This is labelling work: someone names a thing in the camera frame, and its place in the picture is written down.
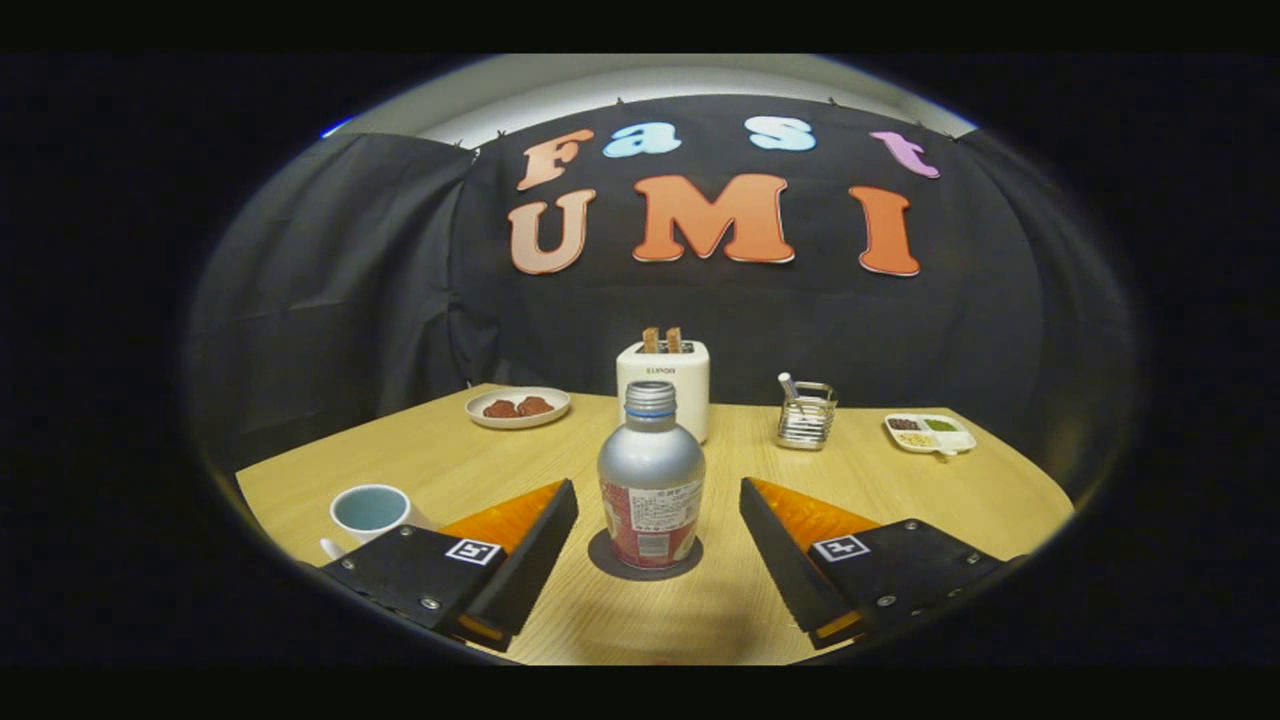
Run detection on white oval plate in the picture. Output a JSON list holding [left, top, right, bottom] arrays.
[[465, 386, 572, 431]]

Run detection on white divided snack dish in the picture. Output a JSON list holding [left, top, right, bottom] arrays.
[[884, 413, 978, 457]]

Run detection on silver juice bottle red label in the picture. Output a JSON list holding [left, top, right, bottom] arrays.
[[597, 381, 707, 571]]

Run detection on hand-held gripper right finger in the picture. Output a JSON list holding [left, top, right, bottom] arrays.
[[740, 477, 1006, 649]]

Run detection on white toaster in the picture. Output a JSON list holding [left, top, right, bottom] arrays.
[[616, 340, 711, 445]]

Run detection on white cup blue inside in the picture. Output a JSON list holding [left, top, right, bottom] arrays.
[[320, 484, 438, 561]]

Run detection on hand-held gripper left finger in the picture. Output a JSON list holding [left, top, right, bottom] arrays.
[[318, 478, 581, 653]]

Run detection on wire utensil basket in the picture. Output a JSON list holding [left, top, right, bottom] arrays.
[[777, 373, 839, 451]]

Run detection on wooden table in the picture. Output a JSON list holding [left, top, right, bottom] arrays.
[[235, 384, 1076, 666]]

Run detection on round dark brown coaster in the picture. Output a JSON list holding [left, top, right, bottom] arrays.
[[587, 527, 705, 582]]

